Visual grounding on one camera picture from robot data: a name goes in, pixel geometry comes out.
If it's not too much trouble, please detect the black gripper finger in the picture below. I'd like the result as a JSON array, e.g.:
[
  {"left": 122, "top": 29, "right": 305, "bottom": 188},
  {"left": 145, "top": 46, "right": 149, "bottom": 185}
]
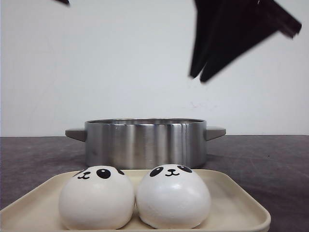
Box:
[
  {"left": 190, "top": 0, "right": 231, "bottom": 78},
  {"left": 55, "top": 0, "right": 70, "bottom": 6},
  {"left": 200, "top": 0, "right": 302, "bottom": 82}
]

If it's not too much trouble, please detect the panda bun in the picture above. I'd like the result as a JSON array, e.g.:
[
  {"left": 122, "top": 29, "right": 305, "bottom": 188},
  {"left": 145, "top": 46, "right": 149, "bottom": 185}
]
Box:
[
  {"left": 136, "top": 164, "right": 211, "bottom": 229},
  {"left": 58, "top": 165, "right": 135, "bottom": 230}
]

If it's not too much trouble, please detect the stainless steel steamer pot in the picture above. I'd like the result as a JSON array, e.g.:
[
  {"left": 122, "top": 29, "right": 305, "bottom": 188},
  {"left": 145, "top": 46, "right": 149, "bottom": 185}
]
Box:
[{"left": 65, "top": 118, "right": 226, "bottom": 169}]

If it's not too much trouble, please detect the beige square tray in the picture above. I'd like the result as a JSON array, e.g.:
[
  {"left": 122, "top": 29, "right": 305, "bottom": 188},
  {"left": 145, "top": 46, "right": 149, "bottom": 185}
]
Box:
[{"left": 0, "top": 169, "right": 271, "bottom": 232}]

